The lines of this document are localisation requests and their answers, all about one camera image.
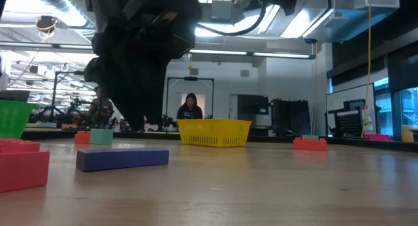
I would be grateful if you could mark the person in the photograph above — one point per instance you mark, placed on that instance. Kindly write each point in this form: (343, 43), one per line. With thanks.
(190, 113)
(99, 111)

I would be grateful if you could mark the dark wall screen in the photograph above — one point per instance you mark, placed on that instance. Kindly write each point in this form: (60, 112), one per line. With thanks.
(253, 104)

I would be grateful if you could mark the red plastic bin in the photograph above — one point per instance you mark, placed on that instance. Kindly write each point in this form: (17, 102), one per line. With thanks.
(377, 137)

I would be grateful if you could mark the dark monitor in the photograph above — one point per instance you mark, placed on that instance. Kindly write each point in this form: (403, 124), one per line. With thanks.
(14, 95)

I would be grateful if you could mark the teal block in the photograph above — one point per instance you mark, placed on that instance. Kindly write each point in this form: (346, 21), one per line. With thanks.
(101, 136)
(310, 136)

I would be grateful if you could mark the orange toy brick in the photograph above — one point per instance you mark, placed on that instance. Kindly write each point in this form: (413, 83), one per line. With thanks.
(23, 170)
(310, 145)
(81, 138)

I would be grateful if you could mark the yellow cylindrical container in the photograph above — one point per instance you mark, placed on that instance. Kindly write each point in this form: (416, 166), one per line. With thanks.
(408, 133)

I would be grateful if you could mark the silver ventilation duct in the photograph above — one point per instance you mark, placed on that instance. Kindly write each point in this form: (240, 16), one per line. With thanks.
(81, 26)

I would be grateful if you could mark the blue long block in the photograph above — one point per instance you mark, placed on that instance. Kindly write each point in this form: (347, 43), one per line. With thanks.
(122, 159)

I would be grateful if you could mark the white ceiling duct box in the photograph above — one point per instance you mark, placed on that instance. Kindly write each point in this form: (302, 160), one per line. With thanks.
(359, 10)

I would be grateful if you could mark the grey ceiling box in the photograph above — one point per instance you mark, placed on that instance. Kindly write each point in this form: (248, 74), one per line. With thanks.
(222, 10)

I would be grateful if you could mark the black cabinet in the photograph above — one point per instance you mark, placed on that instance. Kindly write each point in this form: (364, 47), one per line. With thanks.
(290, 116)

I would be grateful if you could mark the black metal frame rig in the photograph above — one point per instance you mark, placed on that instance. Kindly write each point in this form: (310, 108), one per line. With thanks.
(55, 89)
(190, 78)

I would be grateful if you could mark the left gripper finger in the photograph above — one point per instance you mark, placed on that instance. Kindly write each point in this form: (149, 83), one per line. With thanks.
(130, 108)
(155, 105)

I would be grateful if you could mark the green plastic basket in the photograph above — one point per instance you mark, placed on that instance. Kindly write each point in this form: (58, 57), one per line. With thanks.
(13, 119)

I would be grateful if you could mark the yellow plastic basket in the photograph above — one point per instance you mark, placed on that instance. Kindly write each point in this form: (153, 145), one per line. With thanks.
(214, 133)

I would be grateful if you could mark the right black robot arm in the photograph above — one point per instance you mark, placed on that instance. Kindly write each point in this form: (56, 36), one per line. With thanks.
(271, 0)

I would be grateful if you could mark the black pegboard cart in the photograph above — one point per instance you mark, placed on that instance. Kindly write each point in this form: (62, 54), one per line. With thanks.
(351, 123)

